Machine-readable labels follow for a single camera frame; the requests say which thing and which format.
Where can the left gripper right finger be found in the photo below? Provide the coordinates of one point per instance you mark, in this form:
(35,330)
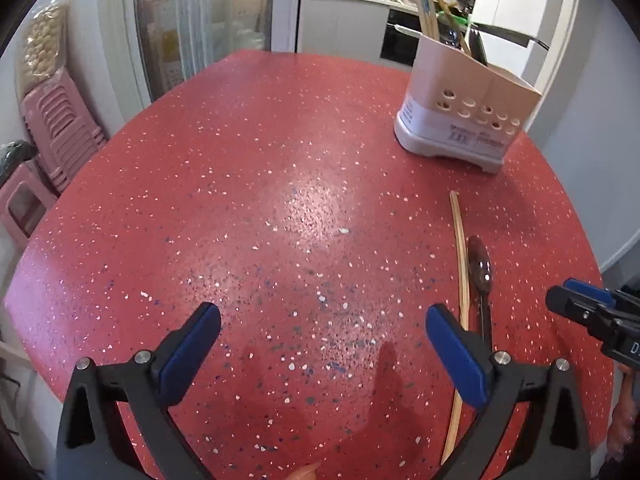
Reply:
(465,356)

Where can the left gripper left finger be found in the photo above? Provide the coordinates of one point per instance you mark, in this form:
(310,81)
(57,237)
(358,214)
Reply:
(181,354)

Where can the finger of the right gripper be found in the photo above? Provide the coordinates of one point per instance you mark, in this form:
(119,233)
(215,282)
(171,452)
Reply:
(575,307)
(602,296)

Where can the short wooden chopstick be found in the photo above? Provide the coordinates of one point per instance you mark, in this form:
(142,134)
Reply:
(464,317)

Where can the small black-handled spoon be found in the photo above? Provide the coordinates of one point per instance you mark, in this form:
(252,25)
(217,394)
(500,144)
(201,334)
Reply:
(482,277)

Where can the long wooden chopstick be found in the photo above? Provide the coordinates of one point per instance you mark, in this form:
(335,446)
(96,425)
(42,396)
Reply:
(428,18)

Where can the grey kitchen cabinets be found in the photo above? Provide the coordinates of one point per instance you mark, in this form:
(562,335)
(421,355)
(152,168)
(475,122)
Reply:
(346,28)

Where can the right hand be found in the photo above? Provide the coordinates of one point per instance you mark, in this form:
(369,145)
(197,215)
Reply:
(621,430)

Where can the left hand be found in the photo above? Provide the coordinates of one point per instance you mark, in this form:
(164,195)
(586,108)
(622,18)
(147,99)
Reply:
(307,472)

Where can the beige utensil holder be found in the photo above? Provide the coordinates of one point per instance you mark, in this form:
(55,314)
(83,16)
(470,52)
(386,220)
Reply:
(458,108)

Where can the pink plastic stool stack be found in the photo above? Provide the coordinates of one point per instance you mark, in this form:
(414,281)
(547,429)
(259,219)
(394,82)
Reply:
(65,135)

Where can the dark green bag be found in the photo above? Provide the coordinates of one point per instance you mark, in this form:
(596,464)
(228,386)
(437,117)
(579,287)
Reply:
(12,155)

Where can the yellow patterned chopstick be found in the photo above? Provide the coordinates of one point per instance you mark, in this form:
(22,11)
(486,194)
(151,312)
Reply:
(455,26)

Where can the built-in black oven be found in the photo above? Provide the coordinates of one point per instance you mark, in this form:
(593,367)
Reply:
(398,47)

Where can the bag of nuts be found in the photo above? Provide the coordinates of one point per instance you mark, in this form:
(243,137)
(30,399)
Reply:
(43,50)

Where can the glass sliding door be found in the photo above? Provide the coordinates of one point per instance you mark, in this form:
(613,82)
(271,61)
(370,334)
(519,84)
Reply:
(179,38)

